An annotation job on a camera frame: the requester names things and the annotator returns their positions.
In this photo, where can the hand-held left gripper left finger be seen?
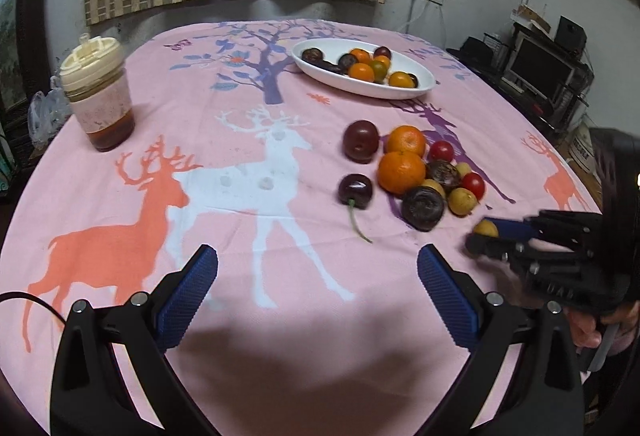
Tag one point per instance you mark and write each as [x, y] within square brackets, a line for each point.
[187, 301]

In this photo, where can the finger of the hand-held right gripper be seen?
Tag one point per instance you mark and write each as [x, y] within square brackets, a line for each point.
[515, 228]
[487, 247]

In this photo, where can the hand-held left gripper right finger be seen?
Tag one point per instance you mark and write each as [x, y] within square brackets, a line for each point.
[445, 301]

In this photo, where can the yellow longan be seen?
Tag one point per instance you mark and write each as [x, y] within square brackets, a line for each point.
[461, 201]
[486, 229]
[464, 169]

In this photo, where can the white oval plate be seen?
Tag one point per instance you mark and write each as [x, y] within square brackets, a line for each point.
[400, 93]

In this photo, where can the orange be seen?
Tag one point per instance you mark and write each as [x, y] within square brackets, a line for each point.
[401, 80]
[361, 72]
[401, 172]
[406, 140]
[359, 54]

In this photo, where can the small yellowish tangerine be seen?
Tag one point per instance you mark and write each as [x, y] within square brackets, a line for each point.
[380, 67]

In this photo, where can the wrinkled purple passion fruit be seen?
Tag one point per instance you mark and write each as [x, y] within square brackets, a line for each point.
[312, 55]
[443, 172]
[422, 209]

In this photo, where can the person's right hand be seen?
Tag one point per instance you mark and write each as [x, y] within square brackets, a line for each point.
[585, 331]

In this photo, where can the red cherry tomato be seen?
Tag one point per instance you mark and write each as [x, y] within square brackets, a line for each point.
[473, 185]
[442, 150]

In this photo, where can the white plastic bucket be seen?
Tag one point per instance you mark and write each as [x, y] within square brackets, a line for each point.
[584, 147]

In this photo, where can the black computer desk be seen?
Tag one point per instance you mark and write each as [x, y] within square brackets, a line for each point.
[550, 108]

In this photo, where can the dark cherry with stem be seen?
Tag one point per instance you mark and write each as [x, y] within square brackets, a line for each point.
[355, 188]

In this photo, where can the computer monitor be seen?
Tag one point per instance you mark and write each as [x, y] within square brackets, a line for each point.
[540, 63]

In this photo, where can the black speaker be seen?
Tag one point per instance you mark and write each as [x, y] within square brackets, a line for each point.
[571, 33]

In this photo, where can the small cardboard box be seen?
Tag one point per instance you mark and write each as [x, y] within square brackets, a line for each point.
[532, 20]

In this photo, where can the pink deer print tablecloth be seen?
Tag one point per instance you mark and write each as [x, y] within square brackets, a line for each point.
[150, 91]

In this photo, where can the clear cup with beige lid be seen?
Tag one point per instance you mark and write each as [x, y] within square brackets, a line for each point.
[97, 96]

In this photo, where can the clear plastic bag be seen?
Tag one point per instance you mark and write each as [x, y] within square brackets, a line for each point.
[45, 116]

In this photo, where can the dark wooden framed panel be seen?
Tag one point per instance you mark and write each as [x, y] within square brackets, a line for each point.
[30, 16]

